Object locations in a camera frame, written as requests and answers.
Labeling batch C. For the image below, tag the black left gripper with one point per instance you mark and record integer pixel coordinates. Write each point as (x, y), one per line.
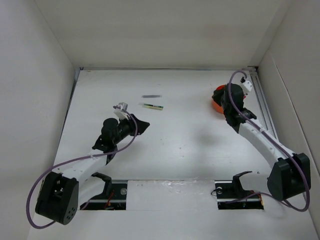
(141, 125)

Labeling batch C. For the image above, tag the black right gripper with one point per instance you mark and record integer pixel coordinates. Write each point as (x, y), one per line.
(216, 95)

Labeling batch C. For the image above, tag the grey purple pen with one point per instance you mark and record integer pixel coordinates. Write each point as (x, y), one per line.
(151, 96)

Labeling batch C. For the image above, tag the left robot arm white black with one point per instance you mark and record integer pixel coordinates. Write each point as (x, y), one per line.
(63, 193)

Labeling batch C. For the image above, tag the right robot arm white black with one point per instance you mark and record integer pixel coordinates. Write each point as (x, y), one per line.
(290, 172)

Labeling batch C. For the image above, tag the orange round divided container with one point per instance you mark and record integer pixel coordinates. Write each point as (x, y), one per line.
(215, 106)

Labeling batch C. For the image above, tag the green yellow highlighter pen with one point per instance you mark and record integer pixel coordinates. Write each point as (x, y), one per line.
(151, 106)

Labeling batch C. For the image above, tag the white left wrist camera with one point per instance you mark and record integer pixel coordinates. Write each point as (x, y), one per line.
(120, 110)

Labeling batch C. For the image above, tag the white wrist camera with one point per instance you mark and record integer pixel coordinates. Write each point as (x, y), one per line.
(246, 85)
(120, 110)

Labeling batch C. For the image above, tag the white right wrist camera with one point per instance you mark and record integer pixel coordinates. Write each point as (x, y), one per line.
(246, 85)

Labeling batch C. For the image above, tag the aluminium rail right side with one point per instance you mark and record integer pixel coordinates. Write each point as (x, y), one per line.
(265, 116)

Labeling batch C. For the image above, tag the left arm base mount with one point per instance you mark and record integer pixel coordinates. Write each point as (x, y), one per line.
(101, 192)

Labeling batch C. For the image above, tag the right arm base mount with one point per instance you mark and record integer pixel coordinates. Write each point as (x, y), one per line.
(231, 195)

